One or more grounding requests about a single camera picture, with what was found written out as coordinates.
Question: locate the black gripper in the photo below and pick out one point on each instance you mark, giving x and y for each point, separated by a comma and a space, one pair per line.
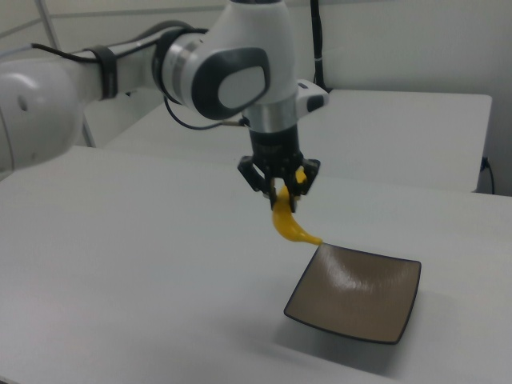
276, 150

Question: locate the yellow banana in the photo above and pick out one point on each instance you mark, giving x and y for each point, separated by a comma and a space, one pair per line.
286, 224

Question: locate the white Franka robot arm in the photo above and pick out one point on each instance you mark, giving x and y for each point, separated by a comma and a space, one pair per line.
40, 104

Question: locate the brown square ceramic plate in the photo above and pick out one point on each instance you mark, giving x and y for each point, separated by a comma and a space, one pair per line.
352, 296

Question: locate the black camera stand pole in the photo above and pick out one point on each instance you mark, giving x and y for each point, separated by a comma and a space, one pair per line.
318, 40

